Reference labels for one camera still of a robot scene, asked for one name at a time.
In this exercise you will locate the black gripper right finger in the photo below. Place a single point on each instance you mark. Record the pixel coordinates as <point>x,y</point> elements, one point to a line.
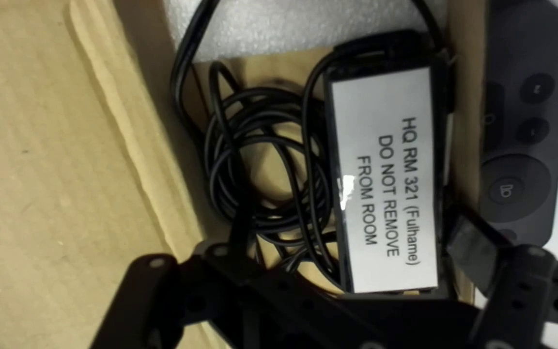
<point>531,298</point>

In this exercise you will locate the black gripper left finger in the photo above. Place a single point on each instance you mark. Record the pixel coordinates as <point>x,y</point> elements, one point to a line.
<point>182,298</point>

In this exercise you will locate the brown cardboard box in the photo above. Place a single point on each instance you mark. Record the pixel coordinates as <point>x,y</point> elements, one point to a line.
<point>47,162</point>

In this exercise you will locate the dark grey remote control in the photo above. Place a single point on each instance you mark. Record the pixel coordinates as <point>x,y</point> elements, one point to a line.
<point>518,182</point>

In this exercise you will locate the white foam sheet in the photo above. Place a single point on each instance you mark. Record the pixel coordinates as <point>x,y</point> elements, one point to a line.
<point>291,27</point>

